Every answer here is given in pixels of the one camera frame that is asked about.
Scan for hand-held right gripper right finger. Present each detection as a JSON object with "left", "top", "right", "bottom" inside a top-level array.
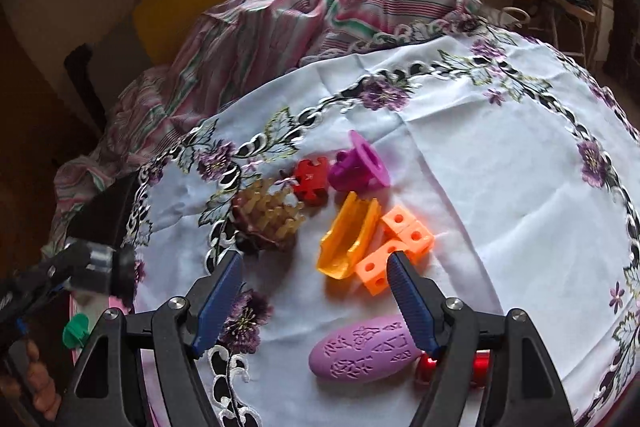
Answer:
[{"left": 386, "top": 251, "right": 576, "bottom": 427}]

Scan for purple embossed oval piece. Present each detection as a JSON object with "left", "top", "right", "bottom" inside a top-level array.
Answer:
[{"left": 308, "top": 313, "right": 426, "bottom": 389}]

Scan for purple funnel toy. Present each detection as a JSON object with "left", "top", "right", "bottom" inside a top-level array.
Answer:
[{"left": 327, "top": 129, "right": 392, "bottom": 188}]

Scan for red cylinder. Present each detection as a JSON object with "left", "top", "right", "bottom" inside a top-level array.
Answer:
[{"left": 414, "top": 349, "right": 490, "bottom": 385}]

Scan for yellow headboard cushion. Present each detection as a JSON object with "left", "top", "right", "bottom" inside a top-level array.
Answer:
[{"left": 131, "top": 0, "right": 236, "bottom": 68}]

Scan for brown peg toy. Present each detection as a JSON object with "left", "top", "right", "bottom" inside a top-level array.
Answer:
[{"left": 231, "top": 178, "right": 307, "bottom": 253}]

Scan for dark green plastic piece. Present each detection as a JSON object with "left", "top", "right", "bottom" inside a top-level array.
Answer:
[{"left": 62, "top": 313, "right": 91, "bottom": 350}]

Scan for red puzzle piece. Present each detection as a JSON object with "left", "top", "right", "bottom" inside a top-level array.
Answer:
[{"left": 291, "top": 157, "right": 331, "bottom": 206}]

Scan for orange cube block piece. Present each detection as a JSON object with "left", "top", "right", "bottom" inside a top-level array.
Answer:
[{"left": 355, "top": 203, "right": 435, "bottom": 297}]

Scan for purple and orange toy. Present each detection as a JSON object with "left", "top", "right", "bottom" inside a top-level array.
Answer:
[{"left": 316, "top": 191, "right": 383, "bottom": 282}]

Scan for white embroidered tablecloth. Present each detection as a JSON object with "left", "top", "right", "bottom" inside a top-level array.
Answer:
[{"left": 117, "top": 24, "right": 640, "bottom": 427}]

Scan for person's left hand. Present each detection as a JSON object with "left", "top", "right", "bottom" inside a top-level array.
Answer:
[{"left": 0, "top": 339, "right": 63, "bottom": 425}]

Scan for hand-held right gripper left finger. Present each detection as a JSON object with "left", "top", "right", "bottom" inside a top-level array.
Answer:
[{"left": 60, "top": 251, "right": 246, "bottom": 427}]

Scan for pink striped blanket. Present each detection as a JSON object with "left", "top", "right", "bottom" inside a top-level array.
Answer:
[{"left": 42, "top": 0, "right": 483, "bottom": 253}]

